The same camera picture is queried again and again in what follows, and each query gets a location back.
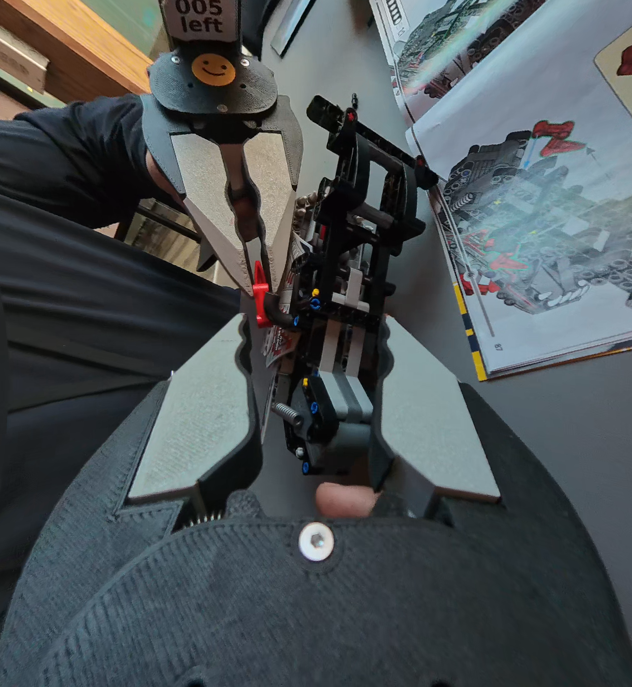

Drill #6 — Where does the person's dark navy clothing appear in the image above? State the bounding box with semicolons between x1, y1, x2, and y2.
0;188;241;645

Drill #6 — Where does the grey dinosaur lego model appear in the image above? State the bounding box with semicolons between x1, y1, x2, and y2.
262;96;440;478

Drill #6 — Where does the flat dark panel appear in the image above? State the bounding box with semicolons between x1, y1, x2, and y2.
270;0;317;58

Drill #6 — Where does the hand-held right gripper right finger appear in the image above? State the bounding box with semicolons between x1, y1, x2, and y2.
369;317;501;516

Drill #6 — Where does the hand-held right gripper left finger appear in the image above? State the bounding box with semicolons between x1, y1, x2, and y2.
127;314;265;505

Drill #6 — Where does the black office chair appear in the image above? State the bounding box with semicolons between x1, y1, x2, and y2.
114;199;209;269

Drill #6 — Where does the person's left hand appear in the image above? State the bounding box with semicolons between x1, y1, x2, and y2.
230;185;263;242

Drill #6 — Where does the person's right hand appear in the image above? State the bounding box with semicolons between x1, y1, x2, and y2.
316;482;382;518

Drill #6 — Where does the person's left forearm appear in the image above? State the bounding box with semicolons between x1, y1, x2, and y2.
0;94;188;232

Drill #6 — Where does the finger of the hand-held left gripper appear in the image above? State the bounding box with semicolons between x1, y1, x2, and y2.
170;131;256;294
242;130;298;292

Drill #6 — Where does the wooden post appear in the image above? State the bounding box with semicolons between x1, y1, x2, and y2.
0;0;153;104

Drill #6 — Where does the grey electrical box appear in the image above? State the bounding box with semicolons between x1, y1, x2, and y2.
0;19;52;93

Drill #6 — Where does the lego instruction booklet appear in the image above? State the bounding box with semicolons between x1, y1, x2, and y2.
369;0;632;383

